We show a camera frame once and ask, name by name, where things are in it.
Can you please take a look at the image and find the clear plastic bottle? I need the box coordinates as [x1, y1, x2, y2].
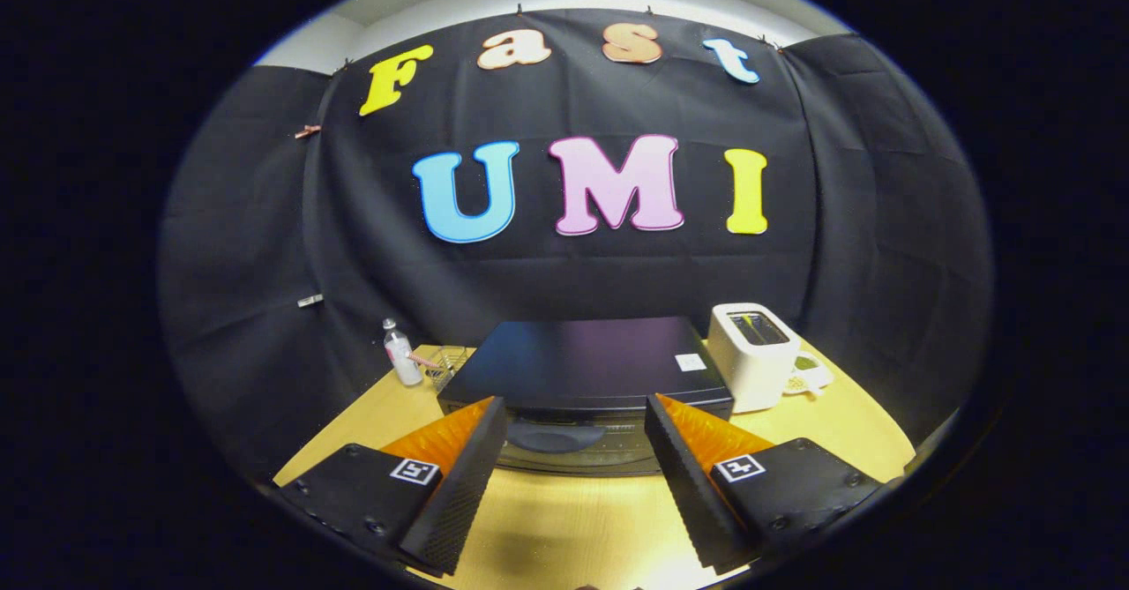
[382, 317, 424, 387]

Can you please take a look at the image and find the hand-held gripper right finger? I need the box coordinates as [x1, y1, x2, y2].
[644, 393, 883, 575]

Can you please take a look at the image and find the black toaster oven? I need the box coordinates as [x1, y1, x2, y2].
[437, 316, 736, 478]

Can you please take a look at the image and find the white bread toaster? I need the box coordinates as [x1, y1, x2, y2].
[707, 302, 802, 414]

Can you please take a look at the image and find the small wire basket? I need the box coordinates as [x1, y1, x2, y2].
[423, 346, 477, 394]

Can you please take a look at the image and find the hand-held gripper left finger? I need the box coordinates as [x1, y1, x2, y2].
[280, 396, 510, 578]

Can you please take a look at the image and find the white divided bean dish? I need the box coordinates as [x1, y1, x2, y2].
[783, 354, 835, 397]

